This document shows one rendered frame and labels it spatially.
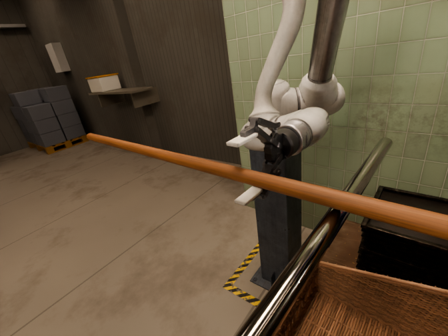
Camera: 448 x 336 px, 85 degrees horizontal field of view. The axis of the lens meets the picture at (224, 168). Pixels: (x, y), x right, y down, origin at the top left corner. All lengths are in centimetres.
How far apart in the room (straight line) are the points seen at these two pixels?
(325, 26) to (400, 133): 84
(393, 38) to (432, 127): 49
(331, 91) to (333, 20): 29
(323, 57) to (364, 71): 56
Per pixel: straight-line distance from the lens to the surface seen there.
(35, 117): 623
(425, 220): 40
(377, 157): 63
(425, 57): 159
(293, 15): 83
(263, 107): 82
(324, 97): 118
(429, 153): 170
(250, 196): 55
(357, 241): 129
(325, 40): 107
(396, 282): 89
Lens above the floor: 142
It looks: 25 degrees down
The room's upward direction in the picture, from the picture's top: 9 degrees counter-clockwise
